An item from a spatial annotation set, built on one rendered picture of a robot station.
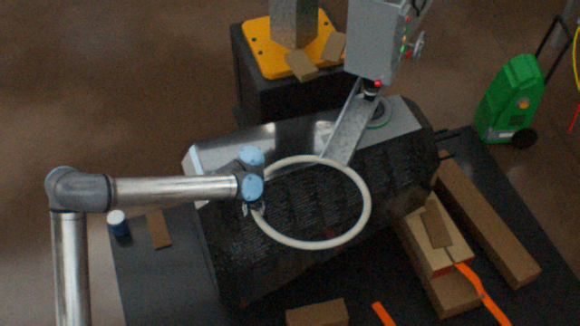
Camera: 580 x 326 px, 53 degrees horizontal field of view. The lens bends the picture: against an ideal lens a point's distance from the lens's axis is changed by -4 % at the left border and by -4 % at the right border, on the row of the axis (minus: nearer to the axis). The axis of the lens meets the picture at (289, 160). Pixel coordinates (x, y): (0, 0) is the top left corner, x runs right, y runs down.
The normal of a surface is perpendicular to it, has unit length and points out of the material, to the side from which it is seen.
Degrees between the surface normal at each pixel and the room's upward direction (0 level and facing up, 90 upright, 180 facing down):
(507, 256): 0
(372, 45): 90
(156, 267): 0
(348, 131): 15
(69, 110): 0
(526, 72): 34
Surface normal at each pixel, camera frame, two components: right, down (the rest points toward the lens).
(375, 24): -0.45, 0.69
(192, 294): -0.01, -0.63
